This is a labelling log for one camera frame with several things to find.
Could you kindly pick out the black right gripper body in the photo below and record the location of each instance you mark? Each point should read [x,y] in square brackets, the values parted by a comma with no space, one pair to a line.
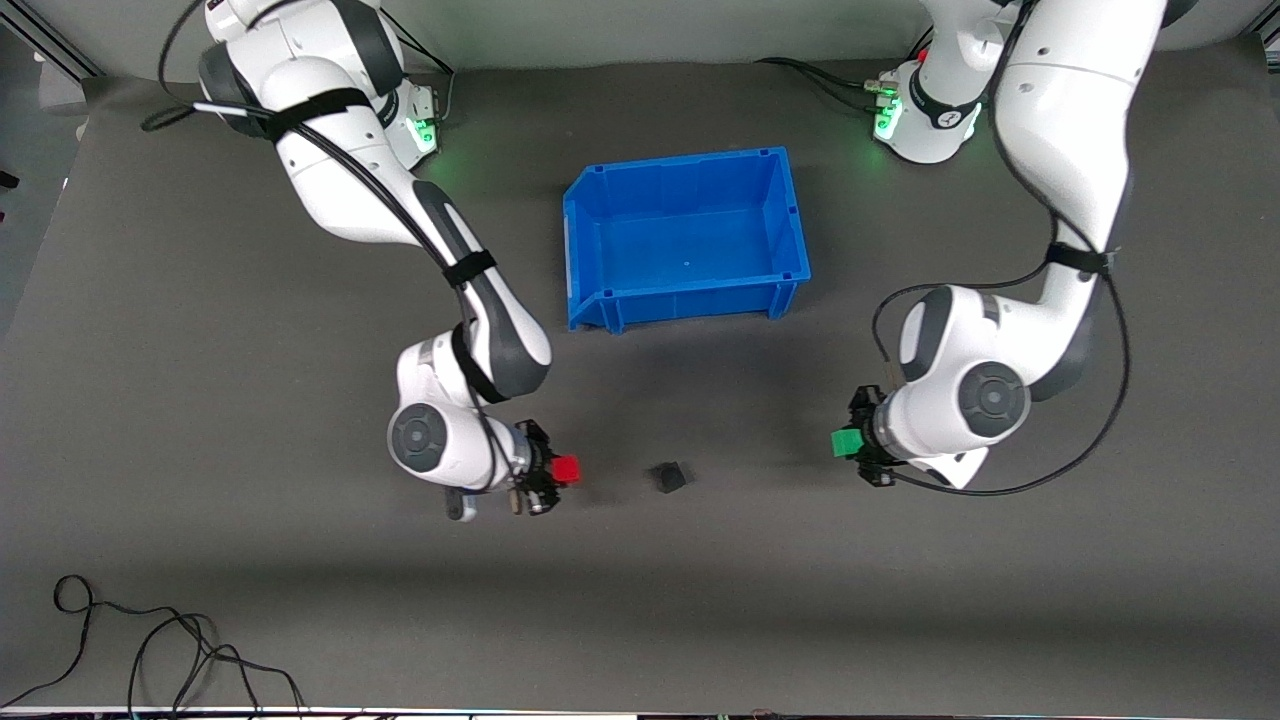
[535,462]

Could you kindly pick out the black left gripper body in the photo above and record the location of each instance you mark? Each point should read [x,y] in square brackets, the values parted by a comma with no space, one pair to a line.
[864,436]

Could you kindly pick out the small green cube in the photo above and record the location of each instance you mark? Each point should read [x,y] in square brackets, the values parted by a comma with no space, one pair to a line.
[846,442]

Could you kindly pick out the small red cube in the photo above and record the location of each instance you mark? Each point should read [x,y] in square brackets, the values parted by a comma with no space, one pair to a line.
[566,470]

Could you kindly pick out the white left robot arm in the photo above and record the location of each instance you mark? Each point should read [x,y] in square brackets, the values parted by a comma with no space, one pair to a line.
[1070,130]

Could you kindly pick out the small black cube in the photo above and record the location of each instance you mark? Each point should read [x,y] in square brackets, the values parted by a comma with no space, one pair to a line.
[671,477]

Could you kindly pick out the dark grey table mat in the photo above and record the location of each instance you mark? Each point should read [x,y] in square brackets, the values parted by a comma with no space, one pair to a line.
[900,600]

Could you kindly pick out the blue plastic storage bin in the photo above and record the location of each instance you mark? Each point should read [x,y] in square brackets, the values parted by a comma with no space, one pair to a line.
[685,240]

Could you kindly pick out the aluminium frame rail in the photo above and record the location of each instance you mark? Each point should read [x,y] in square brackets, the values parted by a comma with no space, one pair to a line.
[50,48]

